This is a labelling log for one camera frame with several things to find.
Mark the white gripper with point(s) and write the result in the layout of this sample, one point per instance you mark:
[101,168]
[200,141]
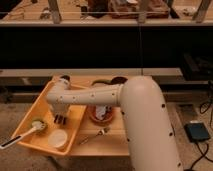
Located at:
[59,110]

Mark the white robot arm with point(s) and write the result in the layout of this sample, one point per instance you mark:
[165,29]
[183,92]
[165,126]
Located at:
[149,132]

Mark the yellow plastic tray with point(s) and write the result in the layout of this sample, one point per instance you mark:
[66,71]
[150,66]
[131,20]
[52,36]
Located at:
[41,110]

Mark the white round cup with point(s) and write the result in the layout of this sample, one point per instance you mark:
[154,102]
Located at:
[58,139]

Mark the small green bowl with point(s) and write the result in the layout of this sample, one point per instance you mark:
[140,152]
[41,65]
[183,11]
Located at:
[38,125]

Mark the white crumpled paper in bowl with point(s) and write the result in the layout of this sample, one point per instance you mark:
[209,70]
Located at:
[101,112]

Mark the small dark round cap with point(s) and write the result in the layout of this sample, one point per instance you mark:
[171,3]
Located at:
[65,77]

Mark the brown clay bowl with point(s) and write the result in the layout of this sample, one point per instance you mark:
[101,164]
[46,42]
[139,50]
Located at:
[108,118]

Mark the metal fork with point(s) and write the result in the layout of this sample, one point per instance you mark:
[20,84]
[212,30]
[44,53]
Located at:
[101,132]

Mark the green curved vegetable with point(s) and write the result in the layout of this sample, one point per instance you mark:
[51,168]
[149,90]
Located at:
[102,81]

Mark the dark brown round lid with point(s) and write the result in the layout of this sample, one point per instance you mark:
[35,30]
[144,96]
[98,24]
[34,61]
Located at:
[118,80]

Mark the black foot pedal box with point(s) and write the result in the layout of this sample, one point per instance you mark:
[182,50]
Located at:
[196,132]

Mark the white spoon black handle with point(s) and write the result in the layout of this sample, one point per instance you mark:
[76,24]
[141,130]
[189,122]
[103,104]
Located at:
[16,139]

